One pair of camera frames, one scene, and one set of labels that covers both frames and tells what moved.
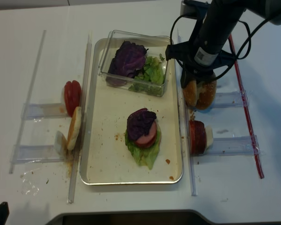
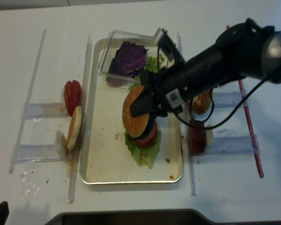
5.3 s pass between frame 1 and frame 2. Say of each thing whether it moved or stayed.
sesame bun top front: moved
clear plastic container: stayed
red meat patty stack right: stayed
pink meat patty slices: stayed
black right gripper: moved
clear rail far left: stayed
